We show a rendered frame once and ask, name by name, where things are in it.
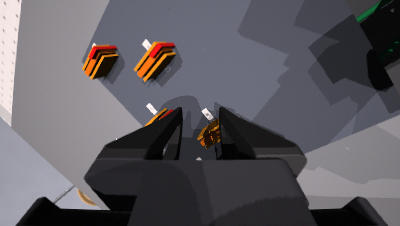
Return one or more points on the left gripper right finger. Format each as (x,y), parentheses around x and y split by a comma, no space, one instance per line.
(256,143)

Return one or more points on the green cable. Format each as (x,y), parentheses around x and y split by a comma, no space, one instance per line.
(389,49)
(372,10)

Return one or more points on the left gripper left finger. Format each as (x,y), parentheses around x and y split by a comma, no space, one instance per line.
(149,141)

